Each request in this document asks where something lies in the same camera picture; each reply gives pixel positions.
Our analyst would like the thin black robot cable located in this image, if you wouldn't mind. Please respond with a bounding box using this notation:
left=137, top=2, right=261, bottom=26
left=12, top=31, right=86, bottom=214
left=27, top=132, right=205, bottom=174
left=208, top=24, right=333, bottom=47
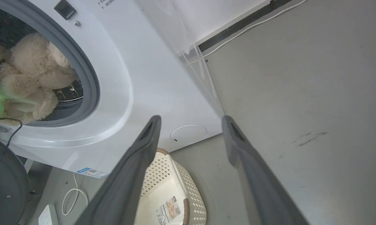
left=0, top=117, right=23, bottom=163

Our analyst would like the white power cable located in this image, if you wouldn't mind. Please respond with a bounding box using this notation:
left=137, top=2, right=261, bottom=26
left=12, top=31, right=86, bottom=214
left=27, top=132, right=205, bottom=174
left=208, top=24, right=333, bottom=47
left=62, top=173, right=89, bottom=216

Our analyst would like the cream plush teddy bear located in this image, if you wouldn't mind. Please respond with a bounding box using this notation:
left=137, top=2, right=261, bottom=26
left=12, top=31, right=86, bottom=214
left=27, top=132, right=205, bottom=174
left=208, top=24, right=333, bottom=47
left=0, top=32, right=79, bottom=126

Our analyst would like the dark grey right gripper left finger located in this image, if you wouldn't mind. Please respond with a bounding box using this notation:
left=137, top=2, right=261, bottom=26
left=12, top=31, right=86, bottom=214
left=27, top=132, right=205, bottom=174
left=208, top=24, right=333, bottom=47
left=74, top=115, right=162, bottom=225

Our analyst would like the dark round washer door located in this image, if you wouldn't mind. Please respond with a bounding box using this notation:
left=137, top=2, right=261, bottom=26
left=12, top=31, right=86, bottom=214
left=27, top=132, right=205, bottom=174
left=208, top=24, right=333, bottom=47
left=0, top=136, right=30, bottom=225

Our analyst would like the white power adapter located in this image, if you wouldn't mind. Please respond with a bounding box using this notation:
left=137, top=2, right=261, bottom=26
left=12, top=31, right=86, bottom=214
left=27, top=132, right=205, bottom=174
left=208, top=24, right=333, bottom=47
left=38, top=204, right=59, bottom=225

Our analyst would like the white front-load washing machine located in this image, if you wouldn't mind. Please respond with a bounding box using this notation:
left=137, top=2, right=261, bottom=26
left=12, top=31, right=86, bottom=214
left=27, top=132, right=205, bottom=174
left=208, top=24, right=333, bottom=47
left=0, top=0, right=225, bottom=179

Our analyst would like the white cable along wall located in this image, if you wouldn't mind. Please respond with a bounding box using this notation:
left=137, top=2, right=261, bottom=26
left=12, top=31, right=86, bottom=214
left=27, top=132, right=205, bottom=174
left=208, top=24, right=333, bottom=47
left=188, top=0, right=308, bottom=64

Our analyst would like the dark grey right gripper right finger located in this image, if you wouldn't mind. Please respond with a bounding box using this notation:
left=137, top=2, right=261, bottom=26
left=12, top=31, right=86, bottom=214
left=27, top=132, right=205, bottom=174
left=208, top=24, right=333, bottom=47
left=221, top=115, right=309, bottom=225

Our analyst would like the cream perforated laundry basket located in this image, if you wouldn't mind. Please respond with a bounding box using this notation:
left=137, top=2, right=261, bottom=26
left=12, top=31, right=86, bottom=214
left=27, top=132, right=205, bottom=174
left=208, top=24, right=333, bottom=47
left=134, top=148, right=207, bottom=225

